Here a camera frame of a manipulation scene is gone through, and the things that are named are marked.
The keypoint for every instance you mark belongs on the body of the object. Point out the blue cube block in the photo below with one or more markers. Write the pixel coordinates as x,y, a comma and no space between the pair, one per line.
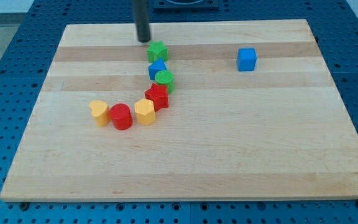
246,59

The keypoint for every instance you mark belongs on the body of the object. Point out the yellow heart block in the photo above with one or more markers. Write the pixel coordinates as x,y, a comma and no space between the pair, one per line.
100,112

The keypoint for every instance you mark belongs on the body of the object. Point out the green star block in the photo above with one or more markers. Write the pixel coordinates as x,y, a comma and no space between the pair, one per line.
157,50

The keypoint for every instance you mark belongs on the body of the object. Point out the green cylinder block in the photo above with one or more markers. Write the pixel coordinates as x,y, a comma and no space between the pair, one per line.
165,77

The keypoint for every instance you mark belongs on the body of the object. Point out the blue triangle block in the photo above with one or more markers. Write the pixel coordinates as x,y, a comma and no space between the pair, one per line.
155,67

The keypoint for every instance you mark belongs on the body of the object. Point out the red cylinder block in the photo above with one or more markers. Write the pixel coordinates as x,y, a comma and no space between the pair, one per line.
120,116

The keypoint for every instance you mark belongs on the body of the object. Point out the wooden board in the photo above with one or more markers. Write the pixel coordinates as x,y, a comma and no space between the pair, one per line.
280,132

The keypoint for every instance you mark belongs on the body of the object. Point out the red star block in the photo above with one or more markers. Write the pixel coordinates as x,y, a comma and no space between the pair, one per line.
158,94

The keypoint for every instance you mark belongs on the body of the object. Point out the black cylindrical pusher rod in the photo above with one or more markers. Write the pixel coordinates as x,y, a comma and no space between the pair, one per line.
141,19

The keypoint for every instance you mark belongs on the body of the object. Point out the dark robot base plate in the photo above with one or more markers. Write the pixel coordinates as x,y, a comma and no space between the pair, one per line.
184,4

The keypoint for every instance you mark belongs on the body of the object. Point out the yellow hexagon block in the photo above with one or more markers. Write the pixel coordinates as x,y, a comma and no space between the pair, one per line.
144,111

